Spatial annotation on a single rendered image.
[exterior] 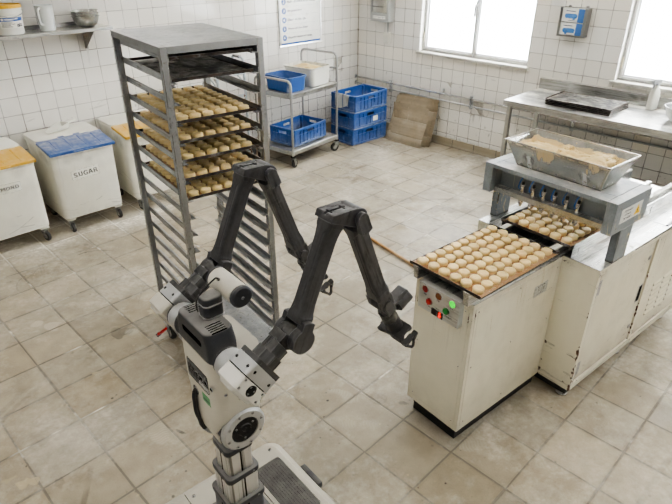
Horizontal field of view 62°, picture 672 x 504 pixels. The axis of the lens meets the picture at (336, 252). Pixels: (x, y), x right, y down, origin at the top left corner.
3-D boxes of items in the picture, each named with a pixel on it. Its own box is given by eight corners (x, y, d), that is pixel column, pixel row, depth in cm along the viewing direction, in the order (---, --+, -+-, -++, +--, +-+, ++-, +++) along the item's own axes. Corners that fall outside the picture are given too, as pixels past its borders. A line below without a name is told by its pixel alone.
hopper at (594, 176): (533, 153, 307) (537, 128, 300) (634, 182, 269) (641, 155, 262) (500, 164, 291) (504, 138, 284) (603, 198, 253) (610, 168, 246)
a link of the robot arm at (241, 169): (231, 151, 183) (247, 159, 176) (264, 159, 193) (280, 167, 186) (195, 276, 193) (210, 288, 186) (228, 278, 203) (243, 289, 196)
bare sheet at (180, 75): (254, 71, 258) (253, 68, 258) (171, 82, 238) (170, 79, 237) (199, 53, 301) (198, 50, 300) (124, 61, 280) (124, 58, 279)
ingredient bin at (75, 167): (70, 236, 476) (48, 149, 439) (43, 213, 516) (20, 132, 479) (130, 217, 509) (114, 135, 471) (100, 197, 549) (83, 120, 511)
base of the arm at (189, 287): (180, 292, 180) (200, 311, 188) (198, 274, 182) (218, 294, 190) (168, 281, 185) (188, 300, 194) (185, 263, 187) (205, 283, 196)
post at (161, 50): (211, 369, 310) (166, 46, 228) (206, 371, 309) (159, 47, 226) (209, 366, 312) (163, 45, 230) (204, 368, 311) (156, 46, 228)
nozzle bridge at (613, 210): (513, 204, 330) (522, 148, 314) (634, 249, 281) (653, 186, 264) (477, 219, 312) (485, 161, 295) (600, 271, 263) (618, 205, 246)
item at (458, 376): (486, 353, 340) (508, 221, 297) (535, 384, 317) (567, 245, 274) (404, 406, 302) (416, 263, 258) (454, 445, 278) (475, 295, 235)
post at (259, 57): (280, 339, 334) (262, 37, 251) (276, 341, 332) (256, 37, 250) (278, 336, 336) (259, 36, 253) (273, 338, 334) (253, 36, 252)
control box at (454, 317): (422, 302, 265) (424, 277, 258) (462, 326, 248) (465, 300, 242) (417, 305, 263) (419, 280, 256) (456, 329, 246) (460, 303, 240)
